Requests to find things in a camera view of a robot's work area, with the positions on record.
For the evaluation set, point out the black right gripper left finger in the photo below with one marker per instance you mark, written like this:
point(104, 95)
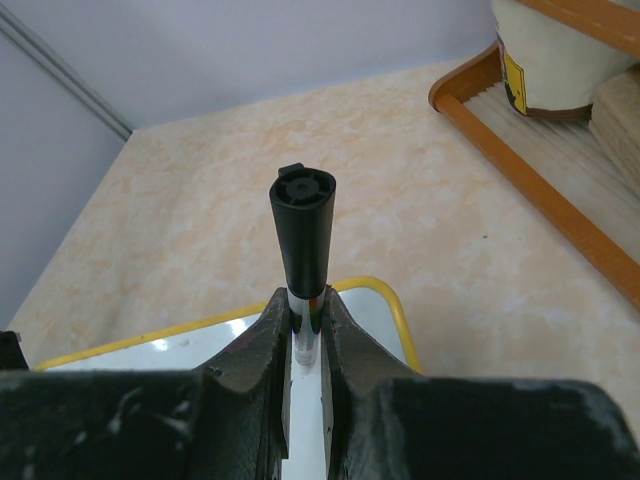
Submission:
point(224, 419)

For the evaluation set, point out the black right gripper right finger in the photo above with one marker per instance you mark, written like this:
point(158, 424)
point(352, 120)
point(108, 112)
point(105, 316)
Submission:
point(383, 420)

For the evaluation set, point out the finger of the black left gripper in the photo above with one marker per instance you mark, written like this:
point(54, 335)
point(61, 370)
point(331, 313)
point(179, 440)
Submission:
point(11, 355)

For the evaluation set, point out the white board yellow frame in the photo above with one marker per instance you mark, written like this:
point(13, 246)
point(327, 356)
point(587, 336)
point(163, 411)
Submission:
point(372, 303)

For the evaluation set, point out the black white marker pen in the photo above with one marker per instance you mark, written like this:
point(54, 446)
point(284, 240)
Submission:
point(302, 201)

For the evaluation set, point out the wooden two tier shelf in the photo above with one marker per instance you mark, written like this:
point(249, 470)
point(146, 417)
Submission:
point(582, 176)

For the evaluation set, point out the cream paper cup left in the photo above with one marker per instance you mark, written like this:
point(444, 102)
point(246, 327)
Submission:
point(551, 71)

